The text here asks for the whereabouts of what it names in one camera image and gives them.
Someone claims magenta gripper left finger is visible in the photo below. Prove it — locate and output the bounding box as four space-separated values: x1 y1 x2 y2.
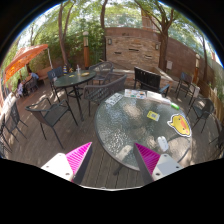
42 142 92 185

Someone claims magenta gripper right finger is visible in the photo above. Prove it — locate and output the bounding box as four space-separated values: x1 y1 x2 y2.
133 143 182 185

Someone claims white computer mouse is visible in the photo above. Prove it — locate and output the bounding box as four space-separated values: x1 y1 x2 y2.
157 136 169 152

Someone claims round glass patio table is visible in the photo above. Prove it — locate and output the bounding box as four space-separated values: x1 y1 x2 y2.
95 91 192 171

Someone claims small yellow card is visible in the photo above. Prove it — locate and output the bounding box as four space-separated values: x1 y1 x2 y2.
147 111 160 121

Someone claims dark metal chair near left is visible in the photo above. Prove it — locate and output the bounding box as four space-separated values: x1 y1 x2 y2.
25 98 77 148

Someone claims green marker pen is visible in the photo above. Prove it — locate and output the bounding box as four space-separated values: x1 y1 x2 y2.
171 103 180 110

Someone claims white paper sheet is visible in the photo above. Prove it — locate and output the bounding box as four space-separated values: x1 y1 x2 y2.
147 91 171 105

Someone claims dark chair left edge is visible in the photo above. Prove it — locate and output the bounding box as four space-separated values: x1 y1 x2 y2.
0 104 24 151

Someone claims dark wicker chair centre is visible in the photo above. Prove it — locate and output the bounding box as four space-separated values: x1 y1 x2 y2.
83 72 127 105

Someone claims colourful printed booklet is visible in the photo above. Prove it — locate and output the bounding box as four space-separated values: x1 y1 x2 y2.
124 89 146 99

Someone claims printed leaflet grey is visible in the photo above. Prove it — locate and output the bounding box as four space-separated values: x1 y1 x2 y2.
106 93 123 105

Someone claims black slatted bench chair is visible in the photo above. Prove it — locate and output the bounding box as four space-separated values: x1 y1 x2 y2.
134 67 169 97

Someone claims dark chair far right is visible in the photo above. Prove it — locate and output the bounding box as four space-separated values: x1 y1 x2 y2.
175 72 193 96

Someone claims yellow plate on far table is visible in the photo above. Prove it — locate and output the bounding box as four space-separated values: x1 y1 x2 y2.
81 72 89 77

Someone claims dark chair far left table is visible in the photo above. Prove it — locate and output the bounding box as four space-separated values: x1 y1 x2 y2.
47 67 63 96

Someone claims seated person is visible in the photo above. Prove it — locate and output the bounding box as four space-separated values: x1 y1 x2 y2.
23 70 39 93

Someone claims dark chair behind far table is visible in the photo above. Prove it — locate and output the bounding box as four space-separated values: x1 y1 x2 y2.
89 61 113 82

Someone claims orange patio umbrella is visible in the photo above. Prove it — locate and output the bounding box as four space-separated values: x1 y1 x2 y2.
4 44 48 82

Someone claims wooden lamp post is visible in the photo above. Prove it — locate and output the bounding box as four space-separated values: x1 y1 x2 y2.
83 31 90 69

